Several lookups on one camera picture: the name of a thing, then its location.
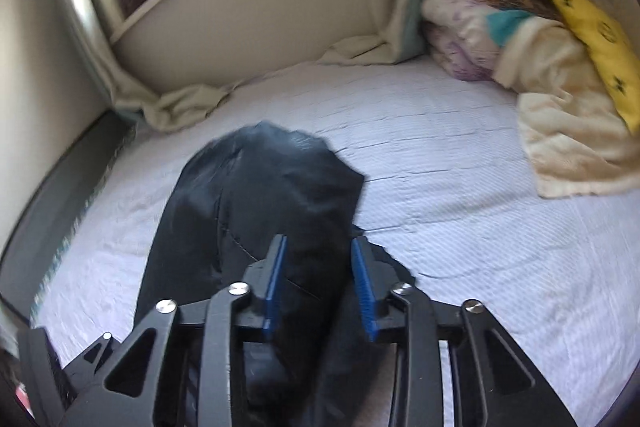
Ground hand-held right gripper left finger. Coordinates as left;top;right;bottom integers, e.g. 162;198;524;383
57;234;289;427

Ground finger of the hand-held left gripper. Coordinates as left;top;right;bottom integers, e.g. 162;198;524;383
62;331;120;383

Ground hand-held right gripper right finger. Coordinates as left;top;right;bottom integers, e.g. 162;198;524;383
350;236;578;427

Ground dark navy printed jacket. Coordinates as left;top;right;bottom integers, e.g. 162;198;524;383
135;121;417;427

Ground white quilted mattress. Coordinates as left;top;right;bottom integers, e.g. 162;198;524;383
30;52;626;427

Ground cream blanket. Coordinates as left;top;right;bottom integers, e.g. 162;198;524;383
492;13;640;201

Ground dark bed frame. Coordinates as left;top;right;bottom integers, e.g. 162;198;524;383
0;111;137;314

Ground teal cushion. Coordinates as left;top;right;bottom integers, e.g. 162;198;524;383
400;0;430;58

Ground yellow pillow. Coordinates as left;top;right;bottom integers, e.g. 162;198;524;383
541;0;640;134

